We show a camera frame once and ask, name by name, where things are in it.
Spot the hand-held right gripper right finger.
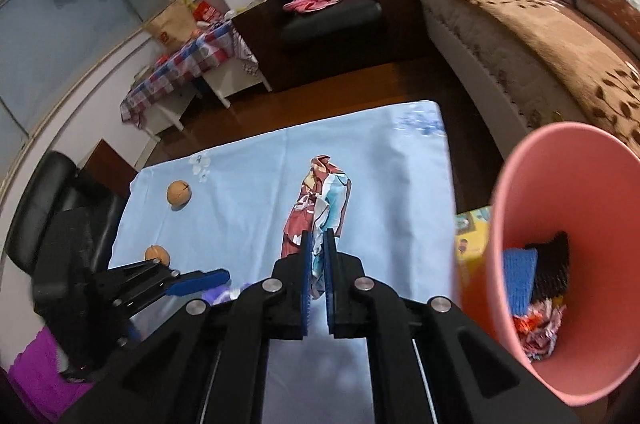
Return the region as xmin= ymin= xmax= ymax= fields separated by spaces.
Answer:
xmin=324 ymin=228 xmax=576 ymax=424

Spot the person's left forearm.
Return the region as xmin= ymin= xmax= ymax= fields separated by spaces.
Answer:
xmin=6 ymin=328 xmax=98 ymax=407

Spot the plaid tablecloth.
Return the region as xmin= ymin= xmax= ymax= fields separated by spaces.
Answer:
xmin=120 ymin=19 xmax=258 ymax=125

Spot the orange candy wrapper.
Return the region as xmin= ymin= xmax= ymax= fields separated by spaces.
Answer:
xmin=514 ymin=314 xmax=539 ymax=336

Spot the black scouring pad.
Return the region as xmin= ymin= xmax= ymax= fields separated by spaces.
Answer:
xmin=524 ymin=231 xmax=572 ymax=301

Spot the red bag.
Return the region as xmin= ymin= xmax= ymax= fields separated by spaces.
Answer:
xmin=192 ymin=1 xmax=222 ymax=28

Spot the purple cloth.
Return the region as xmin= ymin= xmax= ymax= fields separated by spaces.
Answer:
xmin=207 ymin=285 xmax=257 ymax=306

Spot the white side table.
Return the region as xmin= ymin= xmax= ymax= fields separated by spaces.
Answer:
xmin=135 ymin=54 xmax=274 ymax=141

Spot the white wooden bed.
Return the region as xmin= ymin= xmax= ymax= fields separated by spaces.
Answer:
xmin=362 ymin=0 xmax=640 ymax=165

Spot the pink plastic bucket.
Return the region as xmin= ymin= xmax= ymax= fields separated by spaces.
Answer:
xmin=457 ymin=121 xmax=640 ymax=407

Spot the patterned hanging cloth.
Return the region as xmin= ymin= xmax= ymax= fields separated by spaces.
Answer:
xmin=235 ymin=32 xmax=259 ymax=78

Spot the blue sponge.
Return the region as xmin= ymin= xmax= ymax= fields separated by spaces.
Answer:
xmin=502 ymin=248 xmax=539 ymax=316

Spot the red and white printed wrapper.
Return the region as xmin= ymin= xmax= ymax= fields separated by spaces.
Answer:
xmin=520 ymin=297 xmax=567 ymax=361

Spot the black armchair with wooden arms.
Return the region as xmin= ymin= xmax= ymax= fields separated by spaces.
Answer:
xmin=232 ymin=0 xmax=436 ymax=92

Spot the brown leaf-print bed blanket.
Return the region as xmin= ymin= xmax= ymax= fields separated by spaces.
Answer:
xmin=402 ymin=0 xmax=640 ymax=147

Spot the brown wooden cabinet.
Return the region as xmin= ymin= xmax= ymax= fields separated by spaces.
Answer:
xmin=80 ymin=139 xmax=139 ymax=201

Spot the yellow foam floor mat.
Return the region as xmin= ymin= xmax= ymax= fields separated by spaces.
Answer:
xmin=454 ymin=205 xmax=494 ymax=278

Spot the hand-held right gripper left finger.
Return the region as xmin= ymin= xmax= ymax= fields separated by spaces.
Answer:
xmin=60 ymin=231 xmax=313 ymax=424

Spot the light blue tablecloth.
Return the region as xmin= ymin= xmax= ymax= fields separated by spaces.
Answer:
xmin=107 ymin=101 xmax=456 ymax=424

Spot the brown paper bag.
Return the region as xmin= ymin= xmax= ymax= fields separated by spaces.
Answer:
xmin=145 ymin=0 xmax=199 ymax=46

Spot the walnut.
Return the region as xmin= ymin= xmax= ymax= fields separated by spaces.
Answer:
xmin=144 ymin=245 xmax=172 ymax=266
xmin=166 ymin=180 xmax=194 ymax=210

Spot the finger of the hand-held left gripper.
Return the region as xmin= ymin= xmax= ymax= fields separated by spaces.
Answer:
xmin=92 ymin=258 xmax=231 ymax=289
xmin=117 ymin=274 xmax=232 ymax=311

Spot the black office chair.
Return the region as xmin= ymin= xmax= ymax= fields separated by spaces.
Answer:
xmin=5 ymin=151 xmax=129 ymax=286

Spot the blue and red printed wrapper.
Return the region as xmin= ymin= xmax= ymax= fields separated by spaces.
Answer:
xmin=281 ymin=154 xmax=354 ymax=301

